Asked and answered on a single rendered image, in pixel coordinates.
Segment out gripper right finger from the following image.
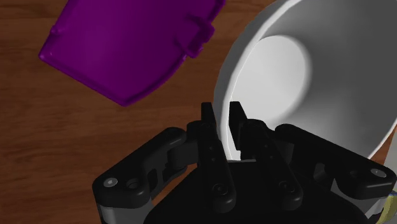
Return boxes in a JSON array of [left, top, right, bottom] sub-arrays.
[[228, 101, 397, 224]]

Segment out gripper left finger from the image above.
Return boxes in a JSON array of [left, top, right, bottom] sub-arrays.
[[92, 101, 237, 224]]

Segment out white bowl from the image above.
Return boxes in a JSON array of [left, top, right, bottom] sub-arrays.
[[212, 0, 397, 218]]

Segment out purple flat case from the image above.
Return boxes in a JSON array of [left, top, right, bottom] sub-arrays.
[[38, 0, 226, 108]]

